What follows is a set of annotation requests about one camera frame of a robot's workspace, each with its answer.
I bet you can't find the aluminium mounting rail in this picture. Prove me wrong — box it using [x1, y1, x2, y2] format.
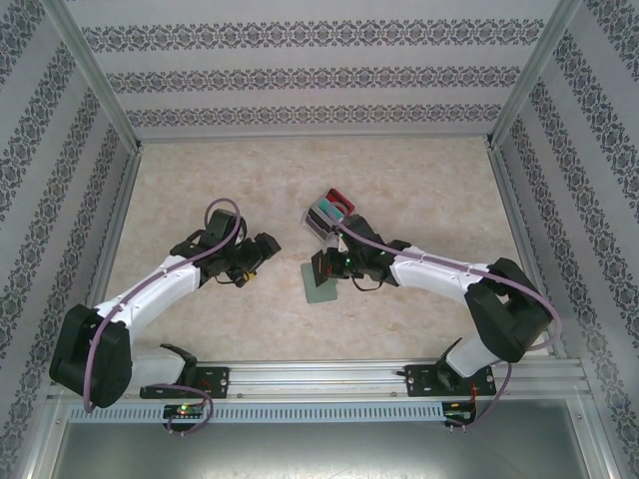
[47, 359, 596, 403]

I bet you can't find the aluminium rear rail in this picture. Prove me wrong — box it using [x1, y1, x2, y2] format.
[133, 132, 496, 147]

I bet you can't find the red credit card stack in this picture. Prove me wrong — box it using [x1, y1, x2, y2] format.
[326, 188, 355, 214]

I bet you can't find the right controller circuit board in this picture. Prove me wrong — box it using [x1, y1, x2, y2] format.
[442, 400, 479, 424]

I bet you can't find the grey metal sheet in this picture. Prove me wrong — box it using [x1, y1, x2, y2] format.
[49, 421, 608, 479]

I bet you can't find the green card holder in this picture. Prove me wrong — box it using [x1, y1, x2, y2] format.
[301, 261, 339, 304]

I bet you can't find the aluminium frame post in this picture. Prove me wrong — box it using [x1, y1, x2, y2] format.
[42, 0, 146, 154]
[484, 0, 586, 151]

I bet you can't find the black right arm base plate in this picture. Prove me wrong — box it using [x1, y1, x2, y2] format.
[403, 363, 498, 399]

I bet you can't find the controller circuit board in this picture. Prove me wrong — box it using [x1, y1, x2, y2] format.
[442, 400, 479, 424]
[162, 402, 207, 420]

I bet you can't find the left controller circuit board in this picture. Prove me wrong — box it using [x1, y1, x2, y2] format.
[162, 402, 207, 420]

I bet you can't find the aluminium frame leg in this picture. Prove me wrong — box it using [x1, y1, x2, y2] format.
[578, 397, 621, 479]
[22, 393, 67, 479]

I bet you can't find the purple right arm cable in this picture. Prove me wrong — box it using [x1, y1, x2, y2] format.
[324, 199, 560, 430]

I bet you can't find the teal credit card stack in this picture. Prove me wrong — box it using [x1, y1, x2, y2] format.
[318, 198, 345, 221]

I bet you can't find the aluminium side rail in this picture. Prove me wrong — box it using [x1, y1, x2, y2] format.
[486, 144, 569, 359]
[68, 147, 146, 364]

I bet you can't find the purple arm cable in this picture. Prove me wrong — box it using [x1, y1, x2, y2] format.
[324, 199, 560, 430]
[83, 198, 249, 438]

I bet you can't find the slotted grey cable duct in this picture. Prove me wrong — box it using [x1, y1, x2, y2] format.
[66, 401, 446, 425]

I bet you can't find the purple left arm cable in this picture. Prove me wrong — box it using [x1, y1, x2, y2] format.
[83, 198, 249, 438]

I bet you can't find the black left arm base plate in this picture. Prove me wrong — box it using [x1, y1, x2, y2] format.
[139, 366, 232, 400]

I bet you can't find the clear acrylic card box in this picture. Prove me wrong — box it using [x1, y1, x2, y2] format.
[301, 187, 356, 245]

